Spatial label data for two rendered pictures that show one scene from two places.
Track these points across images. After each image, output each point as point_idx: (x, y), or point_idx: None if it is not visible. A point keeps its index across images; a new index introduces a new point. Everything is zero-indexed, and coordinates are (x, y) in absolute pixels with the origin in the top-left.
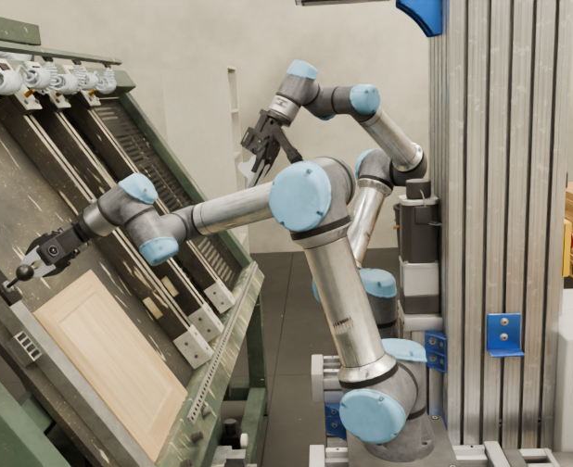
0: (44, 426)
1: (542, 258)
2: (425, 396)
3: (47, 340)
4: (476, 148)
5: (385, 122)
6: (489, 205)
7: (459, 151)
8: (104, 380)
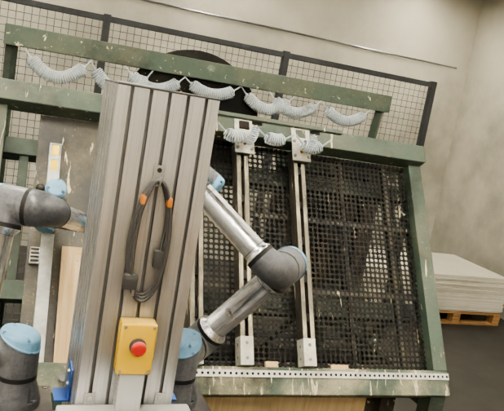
0: (17, 298)
1: (81, 331)
2: (9, 372)
3: (47, 259)
4: (88, 222)
5: (207, 207)
6: (83, 270)
7: (86, 220)
8: (72, 304)
